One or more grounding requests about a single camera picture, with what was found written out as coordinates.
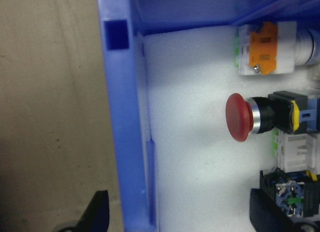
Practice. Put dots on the blue bin with switches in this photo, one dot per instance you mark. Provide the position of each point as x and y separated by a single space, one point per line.
125 116

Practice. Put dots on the white contact block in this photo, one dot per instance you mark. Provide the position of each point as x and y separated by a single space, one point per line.
295 151

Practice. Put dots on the red mushroom push button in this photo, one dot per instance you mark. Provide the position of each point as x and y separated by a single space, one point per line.
240 116

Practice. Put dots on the red push-button switches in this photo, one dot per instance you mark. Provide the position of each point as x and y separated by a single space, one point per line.
195 91

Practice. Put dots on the black blue terminal switch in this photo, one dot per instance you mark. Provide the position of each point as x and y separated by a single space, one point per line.
287 192

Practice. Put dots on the orange white contact switch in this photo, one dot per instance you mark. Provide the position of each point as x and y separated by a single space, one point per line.
265 49

